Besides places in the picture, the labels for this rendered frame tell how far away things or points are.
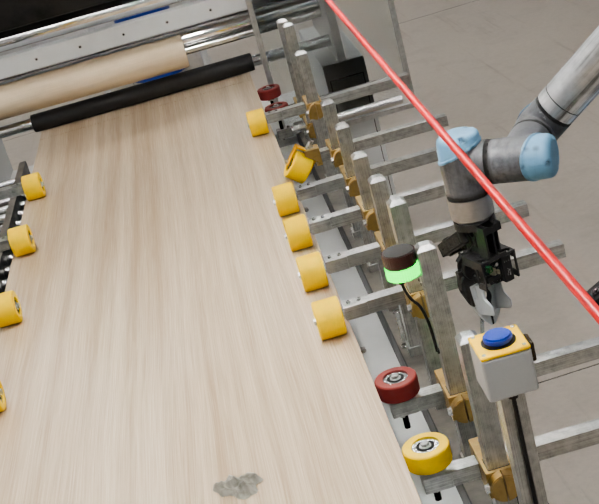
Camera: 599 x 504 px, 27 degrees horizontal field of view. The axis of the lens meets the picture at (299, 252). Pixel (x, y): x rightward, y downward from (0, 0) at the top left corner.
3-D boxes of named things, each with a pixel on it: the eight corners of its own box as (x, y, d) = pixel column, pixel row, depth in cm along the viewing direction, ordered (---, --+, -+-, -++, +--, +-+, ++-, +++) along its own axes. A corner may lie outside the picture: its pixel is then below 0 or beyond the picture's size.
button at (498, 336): (509, 334, 171) (506, 323, 170) (517, 347, 167) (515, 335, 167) (481, 342, 171) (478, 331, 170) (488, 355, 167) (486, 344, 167)
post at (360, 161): (408, 327, 310) (364, 148, 291) (411, 333, 306) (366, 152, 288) (394, 331, 310) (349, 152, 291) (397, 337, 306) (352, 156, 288)
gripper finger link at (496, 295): (508, 331, 218) (498, 284, 215) (488, 321, 223) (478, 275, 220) (522, 324, 219) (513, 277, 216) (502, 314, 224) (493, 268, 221)
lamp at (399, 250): (436, 345, 229) (410, 240, 221) (443, 359, 224) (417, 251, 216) (405, 354, 229) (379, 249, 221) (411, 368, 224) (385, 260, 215)
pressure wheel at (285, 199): (299, 208, 318) (300, 213, 326) (291, 178, 319) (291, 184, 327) (277, 214, 318) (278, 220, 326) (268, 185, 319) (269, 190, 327)
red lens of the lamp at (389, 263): (413, 251, 222) (410, 240, 221) (420, 264, 216) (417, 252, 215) (380, 261, 222) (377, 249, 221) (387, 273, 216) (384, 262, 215)
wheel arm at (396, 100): (402, 104, 424) (399, 92, 422) (404, 106, 421) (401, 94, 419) (278, 139, 423) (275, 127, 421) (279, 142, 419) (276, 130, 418)
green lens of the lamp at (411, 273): (416, 264, 223) (413, 253, 222) (423, 276, 217) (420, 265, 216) (383, 273, 223) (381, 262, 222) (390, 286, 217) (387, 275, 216)
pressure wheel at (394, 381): (423, 411, 239) (410, 359, 235) (433, 431, 232) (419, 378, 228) (383, 422, 239) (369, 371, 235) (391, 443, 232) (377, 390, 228)
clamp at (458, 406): (464, 385, 240) (458, 362, 238) (482, 419, 227) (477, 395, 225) (435, 393, 240) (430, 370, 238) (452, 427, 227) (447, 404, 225)
